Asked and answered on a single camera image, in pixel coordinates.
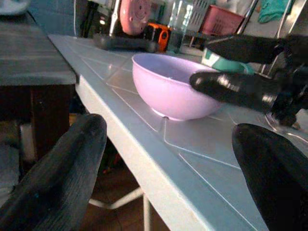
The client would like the pink round fan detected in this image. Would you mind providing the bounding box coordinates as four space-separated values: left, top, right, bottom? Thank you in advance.
119 0 152 37

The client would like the pink plastic basket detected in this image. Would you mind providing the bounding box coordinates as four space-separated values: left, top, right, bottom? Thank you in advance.
199 4 245 37

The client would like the teal cloth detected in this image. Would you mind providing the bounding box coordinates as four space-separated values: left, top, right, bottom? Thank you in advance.
257 0 296 24

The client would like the white table leg frame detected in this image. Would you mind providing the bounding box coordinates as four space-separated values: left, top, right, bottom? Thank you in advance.
88 186 153 231

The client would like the orange and black tool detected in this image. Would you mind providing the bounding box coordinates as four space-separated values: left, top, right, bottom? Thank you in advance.
143 22 173 52

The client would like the silver metal rack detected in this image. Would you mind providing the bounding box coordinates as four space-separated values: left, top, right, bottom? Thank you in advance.
237 0 308 76

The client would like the white cable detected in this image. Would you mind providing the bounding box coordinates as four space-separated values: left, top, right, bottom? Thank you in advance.
73 0 78 37

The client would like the pink plastic bowl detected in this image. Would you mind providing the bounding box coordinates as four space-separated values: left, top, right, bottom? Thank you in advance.
131 53 225 122

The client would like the clear plastic container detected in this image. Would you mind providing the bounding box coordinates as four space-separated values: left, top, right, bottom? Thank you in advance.
167 0 194 54

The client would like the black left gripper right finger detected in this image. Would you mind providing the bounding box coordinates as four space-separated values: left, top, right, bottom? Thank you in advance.
232 123 308 231

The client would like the white plastic basket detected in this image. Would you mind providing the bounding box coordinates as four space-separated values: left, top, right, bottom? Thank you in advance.
187 0 218 32

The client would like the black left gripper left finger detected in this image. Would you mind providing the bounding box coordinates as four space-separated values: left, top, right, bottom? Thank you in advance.
0 114 108 231

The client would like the dark wooden table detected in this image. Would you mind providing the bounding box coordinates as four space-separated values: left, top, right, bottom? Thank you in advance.
0 11 80 167

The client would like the white plate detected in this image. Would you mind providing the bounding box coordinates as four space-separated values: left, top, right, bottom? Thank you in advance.
0 0 31 16

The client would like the black flat tray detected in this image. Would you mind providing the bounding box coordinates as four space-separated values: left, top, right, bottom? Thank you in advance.
93 33 160 53

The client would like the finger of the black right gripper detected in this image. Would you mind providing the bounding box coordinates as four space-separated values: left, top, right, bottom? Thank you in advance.
204 35 286 64
189 71 286 114

